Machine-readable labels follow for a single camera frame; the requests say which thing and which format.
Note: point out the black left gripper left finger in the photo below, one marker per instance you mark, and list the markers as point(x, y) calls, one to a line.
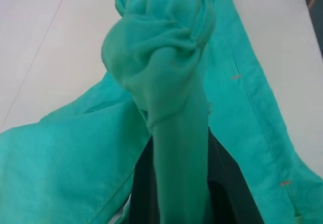
point(142, 188)

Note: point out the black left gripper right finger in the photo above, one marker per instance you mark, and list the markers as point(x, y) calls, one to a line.
point(227, 196)

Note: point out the teal green shorts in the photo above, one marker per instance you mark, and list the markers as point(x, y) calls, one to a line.
point(164, 82)

